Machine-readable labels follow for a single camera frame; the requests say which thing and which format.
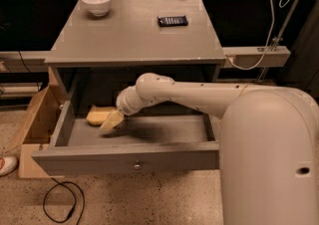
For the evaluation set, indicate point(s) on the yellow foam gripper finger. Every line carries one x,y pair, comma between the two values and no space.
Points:
113,119

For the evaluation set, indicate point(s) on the yellow sponge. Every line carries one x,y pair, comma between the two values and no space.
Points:
97,115

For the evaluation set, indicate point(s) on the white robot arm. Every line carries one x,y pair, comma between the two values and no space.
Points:
266,144

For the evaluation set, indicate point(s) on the grey open top drawer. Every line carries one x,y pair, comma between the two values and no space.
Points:
167,137

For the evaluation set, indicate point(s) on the light wooden box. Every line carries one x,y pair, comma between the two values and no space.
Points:
36,128

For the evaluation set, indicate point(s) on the grey wooden cabinet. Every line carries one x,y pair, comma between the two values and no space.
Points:
95,58

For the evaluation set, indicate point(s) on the black remote control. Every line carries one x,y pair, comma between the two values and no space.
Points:
172,21

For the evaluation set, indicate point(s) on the white ceramic bowl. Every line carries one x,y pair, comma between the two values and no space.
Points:
97,7

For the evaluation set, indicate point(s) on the white and red shoe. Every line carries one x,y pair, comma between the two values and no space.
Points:
7,164

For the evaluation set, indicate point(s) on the metal diagonal pole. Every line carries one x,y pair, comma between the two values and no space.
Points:
272,44

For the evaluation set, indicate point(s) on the grey metal rail shelf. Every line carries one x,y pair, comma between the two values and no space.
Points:
255,57

